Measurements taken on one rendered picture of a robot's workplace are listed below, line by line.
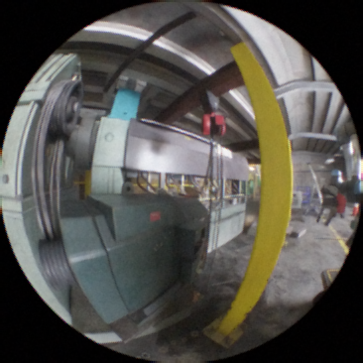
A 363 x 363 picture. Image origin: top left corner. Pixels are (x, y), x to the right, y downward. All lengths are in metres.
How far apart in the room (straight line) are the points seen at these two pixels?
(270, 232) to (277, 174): 0.18
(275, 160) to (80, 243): 0.54
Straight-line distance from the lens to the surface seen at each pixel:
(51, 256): 0.50
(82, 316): 0.80
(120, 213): 0.30
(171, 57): 1.05
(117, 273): 0.37
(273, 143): 0.41
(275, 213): 0.39
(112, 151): 1.02
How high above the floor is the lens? 0.93
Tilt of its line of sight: 1 degrees up
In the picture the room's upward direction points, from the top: 2 degrees clockwise
